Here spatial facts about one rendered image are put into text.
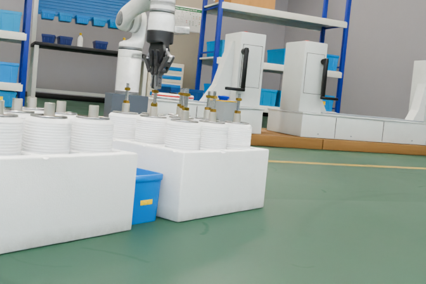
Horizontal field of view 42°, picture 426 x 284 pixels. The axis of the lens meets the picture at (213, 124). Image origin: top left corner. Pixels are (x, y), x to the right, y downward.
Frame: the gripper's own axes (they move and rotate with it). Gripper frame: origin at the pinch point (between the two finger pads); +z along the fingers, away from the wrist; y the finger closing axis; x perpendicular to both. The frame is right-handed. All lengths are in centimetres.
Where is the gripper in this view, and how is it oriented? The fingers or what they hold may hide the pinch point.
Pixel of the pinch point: (156, 82)
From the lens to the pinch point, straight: 157.7
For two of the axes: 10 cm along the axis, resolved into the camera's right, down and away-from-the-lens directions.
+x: 7.8, 0.3, 6.3
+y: 6.2, 1.0, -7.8
